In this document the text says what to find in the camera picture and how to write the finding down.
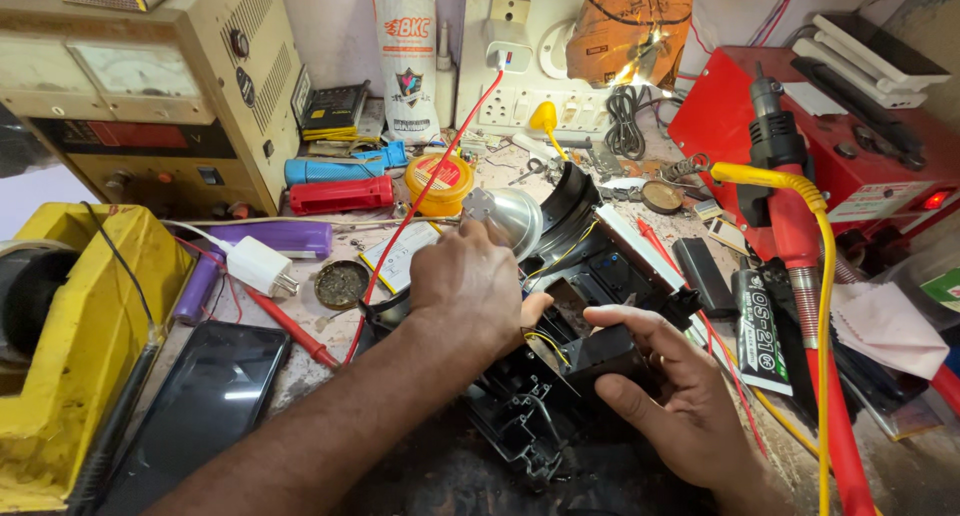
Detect small metal scissors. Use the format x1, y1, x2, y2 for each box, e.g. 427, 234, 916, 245
508, 157, 550, 188

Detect red torch casing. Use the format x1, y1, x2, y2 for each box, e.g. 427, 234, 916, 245
288, 174, 396, 216

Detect white flat phone battery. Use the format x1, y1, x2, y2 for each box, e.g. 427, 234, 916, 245
358, 221, 444, 297

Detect purple cylindrical battery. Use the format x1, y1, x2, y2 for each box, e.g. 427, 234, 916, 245
173, 249, 225, 327

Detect black rectangular battery block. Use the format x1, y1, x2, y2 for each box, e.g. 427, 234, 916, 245
558, 322, 663, 402

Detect white plugged charger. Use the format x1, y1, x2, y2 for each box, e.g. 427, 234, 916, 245
483, 18, 534, 75

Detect silver torch reflector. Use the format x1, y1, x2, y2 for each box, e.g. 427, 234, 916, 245
460, 186, 545, 263

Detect black flat battery pack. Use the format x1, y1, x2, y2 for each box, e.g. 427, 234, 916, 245
672, 236, 741, 320

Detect beige bench power supply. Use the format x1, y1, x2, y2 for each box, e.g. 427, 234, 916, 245
0, 0, 303, 219

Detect white printed plastic pouch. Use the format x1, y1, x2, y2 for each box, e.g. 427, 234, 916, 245
372, 0, 443, 147

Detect black plastic torch housing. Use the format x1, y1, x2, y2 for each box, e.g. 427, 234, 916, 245
360, 161, 703, 495

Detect round brass tin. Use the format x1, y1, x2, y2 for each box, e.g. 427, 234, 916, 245
640, 180, 686, 216

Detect blue torch casing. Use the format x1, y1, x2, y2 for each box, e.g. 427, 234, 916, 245
284, 140, 411, 188

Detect black probe with cable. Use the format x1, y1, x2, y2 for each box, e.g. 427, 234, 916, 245
65, 200, 165, 516

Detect black coiled cable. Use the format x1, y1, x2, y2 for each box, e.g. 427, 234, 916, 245
604, 84, 649, 162

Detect red test probe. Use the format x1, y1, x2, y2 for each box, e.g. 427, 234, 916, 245
635, 216, 771, 459
241, 285, 343, 372

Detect pink cloth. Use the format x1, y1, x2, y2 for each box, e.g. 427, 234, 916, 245
828, 280, 951, 383

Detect orange plastic bag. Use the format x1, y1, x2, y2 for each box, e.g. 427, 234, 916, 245
565, 0, 694, 91

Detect yellow round container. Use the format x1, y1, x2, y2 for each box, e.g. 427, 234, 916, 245
404, 153, 476, 219

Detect black yellow box stack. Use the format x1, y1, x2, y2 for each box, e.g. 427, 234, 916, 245
298, 79, 372, 144

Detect green white box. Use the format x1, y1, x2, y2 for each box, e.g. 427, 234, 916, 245
919, 267, 960, 315

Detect black red hot air gun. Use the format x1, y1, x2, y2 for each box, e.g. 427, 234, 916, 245
735, 60, 878, 516

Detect white wall switchboard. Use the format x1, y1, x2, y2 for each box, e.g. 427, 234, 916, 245
454, 0, 680, 139

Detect person's left hand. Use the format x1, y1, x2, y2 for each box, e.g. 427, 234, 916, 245
408, 218, 555, 361

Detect black smartphone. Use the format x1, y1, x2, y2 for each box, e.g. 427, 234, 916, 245
96, 321, 292, 516

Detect white LED strip board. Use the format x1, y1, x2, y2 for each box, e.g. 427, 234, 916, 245
594, 203, 688, 293

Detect red charging cable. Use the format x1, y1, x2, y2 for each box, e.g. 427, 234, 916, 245
342, 69, 506, 366

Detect black glue tube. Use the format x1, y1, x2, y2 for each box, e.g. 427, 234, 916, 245
730, 267, 795, 398

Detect red rework station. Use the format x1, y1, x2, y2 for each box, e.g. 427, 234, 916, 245
666, 46, 960, 266

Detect round tin of solder paste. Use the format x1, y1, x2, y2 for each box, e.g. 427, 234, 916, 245
314, 260, 371, 312

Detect yellow tape dispenser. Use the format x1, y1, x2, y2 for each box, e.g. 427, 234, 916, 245
0, 202, 196, 514

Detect person's right hand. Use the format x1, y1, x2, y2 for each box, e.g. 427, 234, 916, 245
582, 303, 756, 493

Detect stack of white phones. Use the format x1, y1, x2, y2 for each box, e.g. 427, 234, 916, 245
791, 12, 953, 112

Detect yellow soldering iron cable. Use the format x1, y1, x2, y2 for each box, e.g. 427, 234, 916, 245
708, 161, 886, 516

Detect purple torch body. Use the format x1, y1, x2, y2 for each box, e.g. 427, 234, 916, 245
208, 221, 334, 261

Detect white charger adapter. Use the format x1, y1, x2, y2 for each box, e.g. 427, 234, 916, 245
161, 219, 300, 299

